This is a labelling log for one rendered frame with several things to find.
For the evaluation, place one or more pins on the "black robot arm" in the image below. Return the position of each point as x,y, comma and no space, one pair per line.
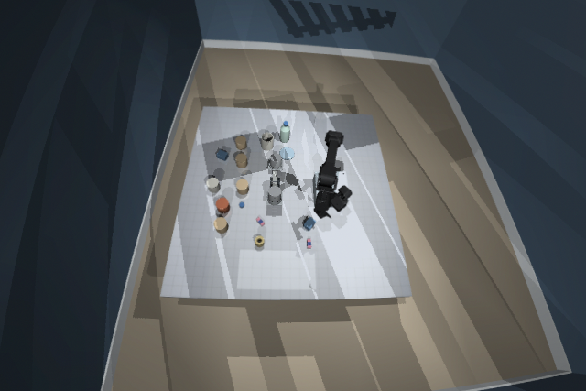
327,176

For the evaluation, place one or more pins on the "grey balance scale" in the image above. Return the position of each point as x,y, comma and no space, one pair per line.
275,181

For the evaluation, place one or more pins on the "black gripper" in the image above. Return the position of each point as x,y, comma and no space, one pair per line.
342,191

